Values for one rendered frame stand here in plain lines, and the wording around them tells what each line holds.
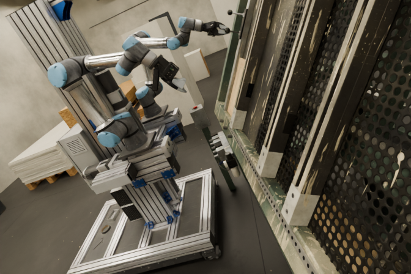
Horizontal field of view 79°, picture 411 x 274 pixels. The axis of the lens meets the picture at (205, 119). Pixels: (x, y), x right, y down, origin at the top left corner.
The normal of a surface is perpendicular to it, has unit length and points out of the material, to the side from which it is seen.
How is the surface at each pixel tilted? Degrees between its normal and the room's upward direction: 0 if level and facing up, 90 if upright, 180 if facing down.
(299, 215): 90
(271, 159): 90
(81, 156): 90
